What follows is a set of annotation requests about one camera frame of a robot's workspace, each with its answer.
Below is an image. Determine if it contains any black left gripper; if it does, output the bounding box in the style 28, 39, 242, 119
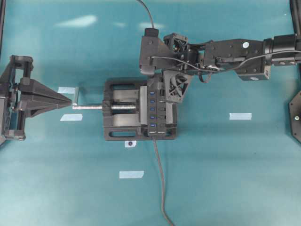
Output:
0, 55, 71, 141

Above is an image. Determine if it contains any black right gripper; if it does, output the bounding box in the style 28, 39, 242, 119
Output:
162, 33, 199, 104

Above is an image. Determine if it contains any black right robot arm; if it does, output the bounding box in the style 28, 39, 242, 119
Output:
161, 34, 301, 104

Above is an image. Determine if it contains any black multiport USB hub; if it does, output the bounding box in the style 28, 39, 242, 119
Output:
147, 78, 166, 137

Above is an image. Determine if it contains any blue tape strip upper left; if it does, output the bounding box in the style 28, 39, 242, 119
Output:
58, 87, 76, 94

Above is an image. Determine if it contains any blue tape strip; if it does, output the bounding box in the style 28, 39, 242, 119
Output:
60, 114, 83, 121
58, 87, 76, 94
119, 170, 144, 179
229, 113, 252, 120

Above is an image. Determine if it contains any blue tape strip middle left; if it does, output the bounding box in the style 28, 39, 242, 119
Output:
60, 114, 83, 121

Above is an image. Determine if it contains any blue tape strip right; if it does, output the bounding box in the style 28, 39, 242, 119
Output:
229, 113, 252, 120

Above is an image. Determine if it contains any black bench vise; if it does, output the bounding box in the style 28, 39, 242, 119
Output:
72, 80, 177, 141

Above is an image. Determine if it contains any white round marker sticker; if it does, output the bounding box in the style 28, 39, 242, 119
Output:
125, 140, 137, 148

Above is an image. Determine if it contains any blue tape strip bottom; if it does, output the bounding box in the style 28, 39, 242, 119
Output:
119, 170, 144, 179

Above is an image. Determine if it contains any black camera cable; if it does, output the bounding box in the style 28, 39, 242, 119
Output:
136, 0, 301, 83

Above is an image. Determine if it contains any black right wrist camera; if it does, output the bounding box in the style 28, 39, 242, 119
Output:
139, 28, 175, 76

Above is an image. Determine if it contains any grey hub power cable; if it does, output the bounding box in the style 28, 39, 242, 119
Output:
151, 136, 176, 226

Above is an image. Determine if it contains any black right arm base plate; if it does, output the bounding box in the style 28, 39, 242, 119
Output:
288, 91, 301, 143

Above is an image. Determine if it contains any black aluminium frame rail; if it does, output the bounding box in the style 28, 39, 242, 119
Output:
290, 0, 301, 35

